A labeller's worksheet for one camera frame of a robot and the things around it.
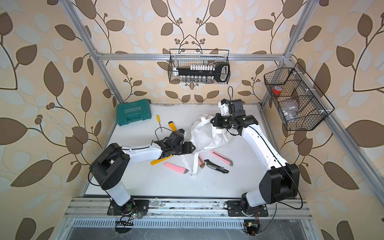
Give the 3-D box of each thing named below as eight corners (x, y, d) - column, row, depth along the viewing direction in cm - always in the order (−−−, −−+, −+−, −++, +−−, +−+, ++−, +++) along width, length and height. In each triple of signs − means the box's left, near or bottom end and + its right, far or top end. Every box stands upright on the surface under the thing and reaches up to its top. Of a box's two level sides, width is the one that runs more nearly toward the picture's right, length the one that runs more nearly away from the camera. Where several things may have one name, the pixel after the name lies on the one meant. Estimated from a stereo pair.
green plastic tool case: (118, 126, 109) (115, 122, 105) (119, 108, 121) (116, 104, 117) (152, 119, 114) (150, 115, 110) (150, 102, 125) (148, 98, 121)
